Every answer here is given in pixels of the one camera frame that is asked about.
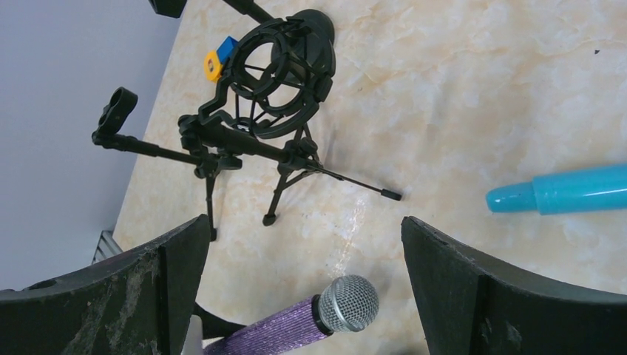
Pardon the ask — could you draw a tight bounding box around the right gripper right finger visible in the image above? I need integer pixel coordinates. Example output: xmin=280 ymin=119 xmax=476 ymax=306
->
xmin=401 ymin=216 xmax=626 ymax=354

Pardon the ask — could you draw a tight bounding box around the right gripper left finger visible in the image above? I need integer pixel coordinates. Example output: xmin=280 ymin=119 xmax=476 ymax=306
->
xmin=1 ymin=214 xmax=210 ymax=354

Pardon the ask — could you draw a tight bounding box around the purple glitter microphone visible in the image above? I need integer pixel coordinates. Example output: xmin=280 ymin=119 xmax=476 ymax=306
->
xmin=203 ymin=274 xmax=379 ymax=354

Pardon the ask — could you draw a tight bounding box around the tripod stand with clip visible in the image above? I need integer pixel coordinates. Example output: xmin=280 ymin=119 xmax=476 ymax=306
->
xmin=92 ymin=87 xmax=243 ymax=242

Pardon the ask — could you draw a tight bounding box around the tripod stand with shock mount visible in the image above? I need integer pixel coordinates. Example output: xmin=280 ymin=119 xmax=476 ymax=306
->
xmin=177 ymin=17 xmax=403 ymax=227

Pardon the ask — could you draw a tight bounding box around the round base clamp stand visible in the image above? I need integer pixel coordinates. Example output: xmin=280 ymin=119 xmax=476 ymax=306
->
xmin=221 ymin=1 xmax=336 ymax=90

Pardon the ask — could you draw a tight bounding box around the blue plastic tube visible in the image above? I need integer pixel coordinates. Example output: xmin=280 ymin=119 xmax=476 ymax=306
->
xmin=485 ymin=164 xmax=626 ymax=215

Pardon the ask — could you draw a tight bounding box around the yellow traffic light brick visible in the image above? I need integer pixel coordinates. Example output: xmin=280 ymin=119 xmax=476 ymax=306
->
xmin=203 ymin=50 xmax=223 ymax=83

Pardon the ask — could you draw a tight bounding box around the blue toy brick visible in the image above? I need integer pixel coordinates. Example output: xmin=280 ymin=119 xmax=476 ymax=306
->
xmin=216 ymin=36 xmax=238 ymax=64

